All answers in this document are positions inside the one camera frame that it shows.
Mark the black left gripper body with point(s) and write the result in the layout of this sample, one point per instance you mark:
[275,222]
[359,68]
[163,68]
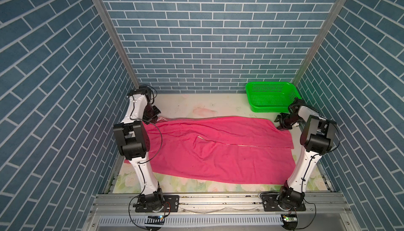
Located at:
[150,113]

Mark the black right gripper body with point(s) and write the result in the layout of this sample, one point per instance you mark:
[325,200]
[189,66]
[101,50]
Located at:
[286,121]

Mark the pink long pants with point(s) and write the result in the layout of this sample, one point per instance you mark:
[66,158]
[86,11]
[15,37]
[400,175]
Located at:
[233,149]

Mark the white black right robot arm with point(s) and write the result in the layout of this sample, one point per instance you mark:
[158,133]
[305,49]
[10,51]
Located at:
[317,139]

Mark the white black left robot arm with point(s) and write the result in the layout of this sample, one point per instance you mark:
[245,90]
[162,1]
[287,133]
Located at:
[133,143]

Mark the green plastic basket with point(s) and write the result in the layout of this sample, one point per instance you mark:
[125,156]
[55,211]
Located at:
[271,97]

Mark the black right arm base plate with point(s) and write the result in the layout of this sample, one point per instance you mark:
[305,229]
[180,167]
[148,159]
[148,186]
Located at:
[270,204]

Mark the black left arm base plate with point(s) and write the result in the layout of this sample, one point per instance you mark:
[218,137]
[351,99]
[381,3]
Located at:
[169,203]

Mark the aluminium front rail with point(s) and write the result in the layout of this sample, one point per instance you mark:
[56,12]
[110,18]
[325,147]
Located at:
[221,203]

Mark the white slotted cable duct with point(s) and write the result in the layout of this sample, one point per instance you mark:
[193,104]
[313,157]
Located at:
[185,221]

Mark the aluminium left corner post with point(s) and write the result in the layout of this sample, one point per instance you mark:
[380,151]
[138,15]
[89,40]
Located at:
[102,11]

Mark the aluminium corner post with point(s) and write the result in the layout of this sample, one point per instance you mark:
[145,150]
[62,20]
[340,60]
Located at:
[326,26]
[102,11]

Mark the aluminium right corner post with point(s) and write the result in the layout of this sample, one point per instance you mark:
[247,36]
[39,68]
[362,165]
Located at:
[326,26]

